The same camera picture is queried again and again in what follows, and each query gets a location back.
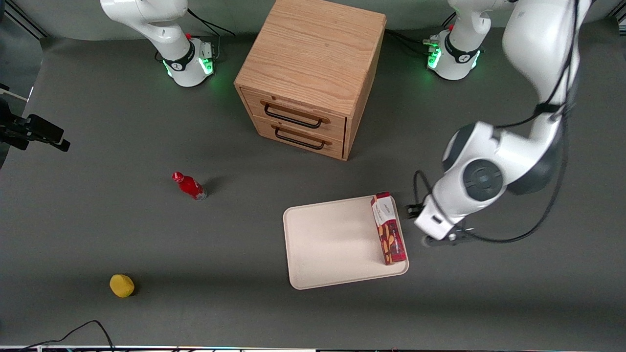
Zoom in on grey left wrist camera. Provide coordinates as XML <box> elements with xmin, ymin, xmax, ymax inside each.
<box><xmin>422</xmin><ymin>227</ymin><xmax>475</xmax><ymax>248</ymax></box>

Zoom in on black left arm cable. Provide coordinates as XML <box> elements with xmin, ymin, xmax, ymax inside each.
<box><xmin>412</xmin><ymin>0</ymin><xmax>581</xmax><ymax>244</ymax></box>

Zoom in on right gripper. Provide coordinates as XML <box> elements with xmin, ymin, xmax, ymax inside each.
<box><xmin>0</xmin><ymin>98</ymin><xmax>71</xmax><ymax>153</ymax></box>

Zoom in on black metal drawer handle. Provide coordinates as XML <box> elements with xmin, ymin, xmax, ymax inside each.
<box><xmin>274</xmin><ymin>126</ymin><xmax>327</xmax><ymax>151</ymax></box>
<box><xmin>264</xmin><ymin>102</ymin><xmax>325</xmax><ymax>130</ymax></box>

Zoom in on black cable on table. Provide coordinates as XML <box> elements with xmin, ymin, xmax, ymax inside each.
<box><xmin>19</xmin><ymin>320</ymin><xmax>116</xmax><ymax>352</ymax></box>

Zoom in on red plastic bottle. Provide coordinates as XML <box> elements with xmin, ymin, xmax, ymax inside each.
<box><xmin>171</xmin><ymin>171</ymin><xmax>208</xmax><ymax>201</ymax></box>

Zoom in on black arm base cables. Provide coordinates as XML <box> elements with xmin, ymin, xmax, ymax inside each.
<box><xmin>385</xmin><ymin>14</ymin><xmax>458</xmax><ymax>57</ymax></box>
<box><xmin>155</xmin><ymin>7</ymin><xmax>236</xmax><ymax>63</ymax></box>

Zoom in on black metal frame rail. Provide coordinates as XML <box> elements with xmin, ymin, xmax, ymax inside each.
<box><xmin>0</xmin><ymin>0</ymin><xmax>49</xmax><ymax>40</ymax></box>

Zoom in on wooden two-drawer cabinet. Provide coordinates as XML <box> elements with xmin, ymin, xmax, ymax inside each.
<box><xmin>234</xmin><ymin>0</ymin><xmax>387</xmax><ymax>161</ymax></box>

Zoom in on wooden drawer front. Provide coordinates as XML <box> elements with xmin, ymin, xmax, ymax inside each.
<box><xmin>240</xmin><ymin>88</ymin><xmax>347</xmax><ymax>143</ymax></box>
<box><xmin>251</xmin><ymin>115</ymin><xmax>345</xmax><ymax>160</ymax></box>

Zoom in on yellow round sponge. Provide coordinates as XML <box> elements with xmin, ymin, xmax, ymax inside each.
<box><xmin>109</xmin><ymin>274</ymin><xmax>135</xmax><ymax>298</ymax></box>

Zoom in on black left arm base cables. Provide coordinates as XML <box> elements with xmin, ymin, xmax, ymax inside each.
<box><xmin>385</xmin><ymin>14</ymin><xmax>458</xmax><ymax>57</ymax></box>

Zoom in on red cookie box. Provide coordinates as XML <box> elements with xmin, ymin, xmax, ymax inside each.
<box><xmin>370</xmin><ymin>191</ymin><xmax>408</xmax><ymax>266</ymax></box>

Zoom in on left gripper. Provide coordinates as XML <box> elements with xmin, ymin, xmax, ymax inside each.
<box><xmin>405</xmin><ymin>194</ymin><xmax>463</xmax><ymax>241</ymax></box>

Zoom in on beige rectangular tray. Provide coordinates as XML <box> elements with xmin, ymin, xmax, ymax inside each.
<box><xmin>283</xmin><ymin>194</ymin><xmax>410</xmax><ymax>290</ymax></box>

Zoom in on black right arm base cables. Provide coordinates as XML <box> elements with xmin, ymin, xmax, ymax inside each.
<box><xmin>155</xmin><ymin>7</ymin><xmax>236</xmax><ymax>63</ymax></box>

